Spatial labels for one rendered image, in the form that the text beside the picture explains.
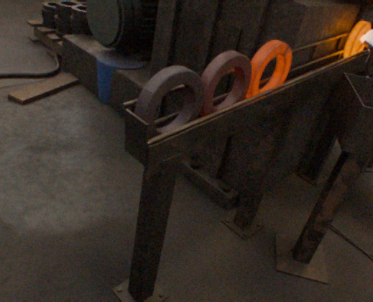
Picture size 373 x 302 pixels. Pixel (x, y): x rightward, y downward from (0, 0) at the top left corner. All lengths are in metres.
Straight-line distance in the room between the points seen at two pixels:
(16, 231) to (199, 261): 0.67
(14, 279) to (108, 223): 0.38
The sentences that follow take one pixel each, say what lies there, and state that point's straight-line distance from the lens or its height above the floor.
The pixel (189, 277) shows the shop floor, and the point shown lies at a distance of 1.32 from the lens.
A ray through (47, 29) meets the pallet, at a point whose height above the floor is 0.14.
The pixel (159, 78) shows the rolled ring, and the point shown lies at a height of 0.75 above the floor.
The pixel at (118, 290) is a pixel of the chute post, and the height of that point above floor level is 0.02.
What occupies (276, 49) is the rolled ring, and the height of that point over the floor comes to 0.78.
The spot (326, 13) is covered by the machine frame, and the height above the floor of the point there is 0.84.
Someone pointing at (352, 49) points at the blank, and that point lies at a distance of 1.58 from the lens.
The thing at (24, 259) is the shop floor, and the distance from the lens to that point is 1.35.
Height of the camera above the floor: 1.03
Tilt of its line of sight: 33 degrees down
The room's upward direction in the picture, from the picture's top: 12 degrees clockwise
